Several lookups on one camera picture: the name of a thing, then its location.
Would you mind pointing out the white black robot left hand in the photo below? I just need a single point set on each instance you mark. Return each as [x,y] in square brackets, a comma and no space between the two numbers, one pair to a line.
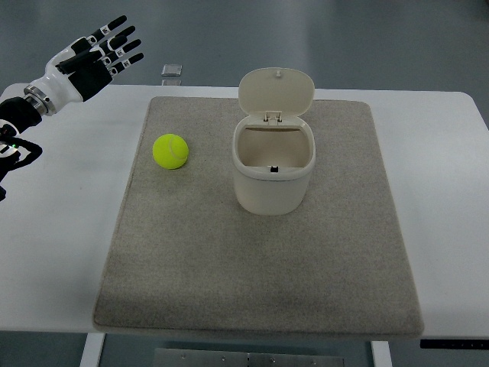
[84,68]

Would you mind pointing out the yellow-green tennis ball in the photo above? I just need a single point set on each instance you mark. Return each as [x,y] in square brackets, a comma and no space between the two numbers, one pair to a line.
[170,151]

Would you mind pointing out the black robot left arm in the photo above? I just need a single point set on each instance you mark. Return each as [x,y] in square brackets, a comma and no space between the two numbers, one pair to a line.
[17,115]

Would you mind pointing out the clear floor socket plate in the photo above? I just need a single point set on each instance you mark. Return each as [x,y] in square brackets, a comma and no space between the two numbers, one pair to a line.
[171,70]

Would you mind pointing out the cream bin with open lid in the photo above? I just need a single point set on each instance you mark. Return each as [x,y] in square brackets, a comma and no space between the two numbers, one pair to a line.
[273,148]

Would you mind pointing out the beige felt mat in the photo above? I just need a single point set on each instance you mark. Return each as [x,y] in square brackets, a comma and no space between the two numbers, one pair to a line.
[185,256]

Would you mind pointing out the white left table leg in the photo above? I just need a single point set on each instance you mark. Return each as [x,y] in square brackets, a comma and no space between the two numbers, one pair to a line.
[92,350]

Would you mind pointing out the white table leg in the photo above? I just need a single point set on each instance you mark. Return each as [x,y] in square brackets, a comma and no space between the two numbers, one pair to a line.
[381,354]
[92,350]

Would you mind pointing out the white right table leg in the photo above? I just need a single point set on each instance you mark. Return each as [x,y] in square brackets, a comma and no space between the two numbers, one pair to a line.
[381,354]

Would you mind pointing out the black table control panel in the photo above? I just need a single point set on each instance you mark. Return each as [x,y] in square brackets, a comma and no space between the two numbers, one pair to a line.
[455,344]

